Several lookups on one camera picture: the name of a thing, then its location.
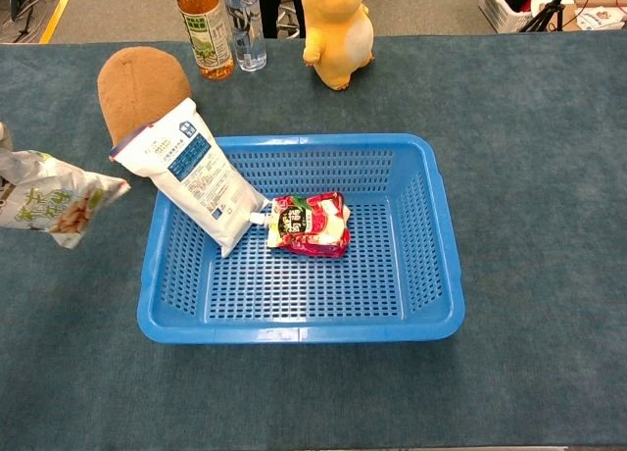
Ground red jelly drink pouch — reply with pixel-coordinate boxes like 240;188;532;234
249;191;352;259

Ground white blue refill pouch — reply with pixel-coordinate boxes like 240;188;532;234
108;97;271;259

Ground black floor cables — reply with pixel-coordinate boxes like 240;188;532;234
0;0;65;44

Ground cardboard box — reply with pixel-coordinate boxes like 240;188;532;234
562;0;627;31

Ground white plastic storage basket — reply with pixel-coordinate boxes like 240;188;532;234
478;0;575;34

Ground amber tea bottle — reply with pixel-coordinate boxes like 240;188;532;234
174;0;236;81

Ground teal table cloth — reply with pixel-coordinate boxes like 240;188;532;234
0;28;627;447

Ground clear water bottle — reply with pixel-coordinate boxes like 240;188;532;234
220;0;268;74

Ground yellow plush dinosaur toy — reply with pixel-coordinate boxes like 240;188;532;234
299;0;376;92

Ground yellow floor tape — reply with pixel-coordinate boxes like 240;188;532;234
38;0;79;44

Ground blue plastic perforated basket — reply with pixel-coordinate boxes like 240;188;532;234
136;132;466;345

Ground white green snack bag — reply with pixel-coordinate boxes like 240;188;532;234
0;149;132;250

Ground black tripod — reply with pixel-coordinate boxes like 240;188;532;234
519;0;575;33

